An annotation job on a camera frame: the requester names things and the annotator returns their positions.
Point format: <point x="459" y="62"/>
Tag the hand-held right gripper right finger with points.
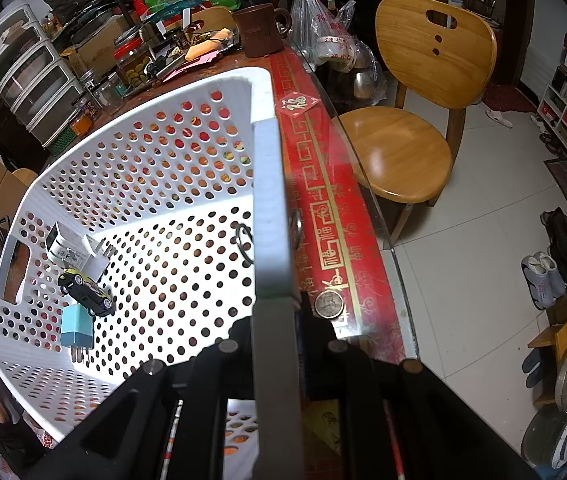
<point x="323" y="355"/>

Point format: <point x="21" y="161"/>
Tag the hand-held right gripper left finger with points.
<point x="233" y="360"/>

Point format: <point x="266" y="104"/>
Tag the light blue charger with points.
<point x="75" y="327"/>

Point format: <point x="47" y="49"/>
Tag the yellow green toy car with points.
<point x="85" y="290"/>

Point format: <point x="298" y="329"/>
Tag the white perforated plastic basket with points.
<point x="263" y="170"/>

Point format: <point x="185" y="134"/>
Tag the white charger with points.
<point x="65" y="252"/>

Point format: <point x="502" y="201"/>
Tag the silver coin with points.
<point x="329" y="305"/>

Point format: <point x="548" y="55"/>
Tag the red printed tablecloth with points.
<point x="343" y="230"/>

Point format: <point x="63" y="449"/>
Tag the blue slippers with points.
<point x="533" y="367"/>

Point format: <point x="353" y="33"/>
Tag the wooden chair with slot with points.
<point x="393" y="150"/>

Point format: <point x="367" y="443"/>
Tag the grey slippers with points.
<point x="543" y="277"/>

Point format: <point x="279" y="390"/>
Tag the dark cooking pot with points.
<point x="543" y="435"/>

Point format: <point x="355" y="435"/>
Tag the small wooden stool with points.
<point x="566" y="332"/>

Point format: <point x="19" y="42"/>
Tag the red diamond sticker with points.
<point x="297" y="105"/>

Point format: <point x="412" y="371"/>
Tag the dark shoes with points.
<point x="563" y="235"/>

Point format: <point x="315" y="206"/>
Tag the green plastic basket base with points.
<point x="65" y="136"/>

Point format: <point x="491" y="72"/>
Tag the small orange jam jar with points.
<point x="81" y="121"/>

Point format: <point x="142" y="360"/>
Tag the white slipper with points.
<point x="501" y="117"/>

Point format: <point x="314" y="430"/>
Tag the empty glass jar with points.
<point x="108" y="89"/>

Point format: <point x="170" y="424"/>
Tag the glass jar of green fruit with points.
<point x="133" y="67"/>

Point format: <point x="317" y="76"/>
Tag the cluttered metal tray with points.
<point x="198" y="52"/>

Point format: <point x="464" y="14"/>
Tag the clear plastic bag of bowls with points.
<point x="333" y="42"/>

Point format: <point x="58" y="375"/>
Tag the dark red doormat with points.
<point x="508" y="97"/>

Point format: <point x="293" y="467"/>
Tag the brown mug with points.
<point x="258" y="32"/>

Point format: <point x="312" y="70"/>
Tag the brown cardboard box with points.
<point x="98" y="50"/>

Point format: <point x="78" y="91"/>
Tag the white tiered food cover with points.
<point x="28" y="80"/>

